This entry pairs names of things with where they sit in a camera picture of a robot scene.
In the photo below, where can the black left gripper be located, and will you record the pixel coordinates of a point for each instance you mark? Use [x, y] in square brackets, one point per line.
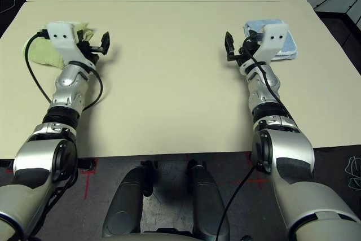
[88, 52]

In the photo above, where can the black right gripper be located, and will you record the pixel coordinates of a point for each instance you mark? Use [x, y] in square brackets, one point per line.
[245, 50]

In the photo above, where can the green towel with white trim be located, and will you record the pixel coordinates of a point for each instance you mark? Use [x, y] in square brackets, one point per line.
[45, 53]

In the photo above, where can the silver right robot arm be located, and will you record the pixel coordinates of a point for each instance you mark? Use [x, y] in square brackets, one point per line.
[285, 162]

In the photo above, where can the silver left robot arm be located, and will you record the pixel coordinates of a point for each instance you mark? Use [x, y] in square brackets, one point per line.
[56, 128]

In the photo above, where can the folded light blue towel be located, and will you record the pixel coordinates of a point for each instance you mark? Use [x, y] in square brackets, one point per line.
[287, 43]

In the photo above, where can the black metal rack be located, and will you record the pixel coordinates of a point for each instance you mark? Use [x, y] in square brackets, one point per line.
[341, 1]

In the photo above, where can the red floor tape cross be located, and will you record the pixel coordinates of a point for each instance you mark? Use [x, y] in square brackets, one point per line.
[88, 179]
[258, 180]

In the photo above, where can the grey left robot leg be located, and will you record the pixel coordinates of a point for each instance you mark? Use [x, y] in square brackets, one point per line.
[124, 204]

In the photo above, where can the grey robot leg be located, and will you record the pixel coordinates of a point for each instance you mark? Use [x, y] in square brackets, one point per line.
[208, 204]
[124, 204]

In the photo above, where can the grey right robot leg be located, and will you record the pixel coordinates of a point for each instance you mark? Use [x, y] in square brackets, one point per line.
[208, 204]

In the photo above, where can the beige robot torso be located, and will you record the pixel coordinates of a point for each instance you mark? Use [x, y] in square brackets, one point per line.
[158, 238]

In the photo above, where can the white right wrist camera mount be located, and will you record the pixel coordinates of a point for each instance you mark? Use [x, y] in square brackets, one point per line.
[272, 40]

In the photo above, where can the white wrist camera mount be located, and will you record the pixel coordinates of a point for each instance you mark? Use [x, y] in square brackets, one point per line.
[63, 39]
[272, 40]

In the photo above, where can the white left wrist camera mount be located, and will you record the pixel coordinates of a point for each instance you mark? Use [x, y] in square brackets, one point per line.
[63, 39]

